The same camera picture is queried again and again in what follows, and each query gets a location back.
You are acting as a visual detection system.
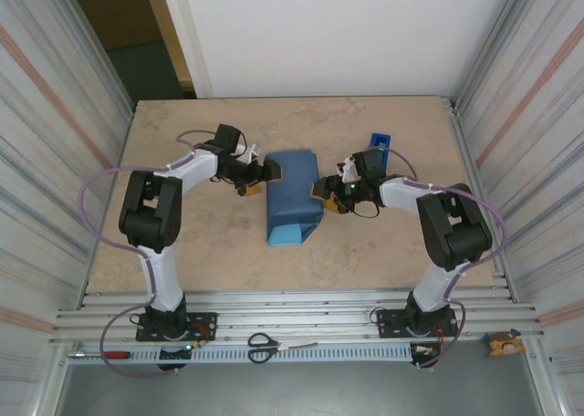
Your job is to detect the brown wooden door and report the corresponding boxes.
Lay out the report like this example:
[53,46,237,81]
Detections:
[65,0,164,52]

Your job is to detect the black electronics module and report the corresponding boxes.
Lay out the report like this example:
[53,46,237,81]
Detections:
[156,340,204,372]
[409,341,443,369]

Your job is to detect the tan wooden door frame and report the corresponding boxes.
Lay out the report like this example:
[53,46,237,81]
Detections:
[140,0,198,91]

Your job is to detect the slotted pale cable duct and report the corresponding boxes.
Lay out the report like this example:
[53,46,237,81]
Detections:
[68,342,414,365]

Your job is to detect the red-handled screwdriver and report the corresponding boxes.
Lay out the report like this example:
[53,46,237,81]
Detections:
[68,350,132,360]

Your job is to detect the aluminium rail frame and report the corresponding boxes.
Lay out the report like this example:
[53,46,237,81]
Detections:
[53,289,547,344]

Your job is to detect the blue tape dispenser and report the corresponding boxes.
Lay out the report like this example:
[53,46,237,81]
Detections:
[369,132,393,166]

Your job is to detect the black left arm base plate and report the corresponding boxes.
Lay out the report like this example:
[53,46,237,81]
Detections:
[135,312,218,343]

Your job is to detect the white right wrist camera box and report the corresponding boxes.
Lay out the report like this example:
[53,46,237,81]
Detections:
[336,155,362,185]

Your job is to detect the black-handled scissors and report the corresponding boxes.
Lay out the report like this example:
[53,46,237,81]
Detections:
[247,332,319,365]

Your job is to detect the blue wrapping paper sheet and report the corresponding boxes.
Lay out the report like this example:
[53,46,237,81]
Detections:
[264,149,326,247]

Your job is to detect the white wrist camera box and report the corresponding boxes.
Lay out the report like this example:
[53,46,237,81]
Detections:
[233,141,265,165]
[336,155,362,185]

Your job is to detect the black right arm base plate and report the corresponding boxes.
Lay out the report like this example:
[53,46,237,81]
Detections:
[376,308,460,339]

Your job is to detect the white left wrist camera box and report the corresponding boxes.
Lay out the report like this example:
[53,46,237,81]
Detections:
[233,141,265,165]

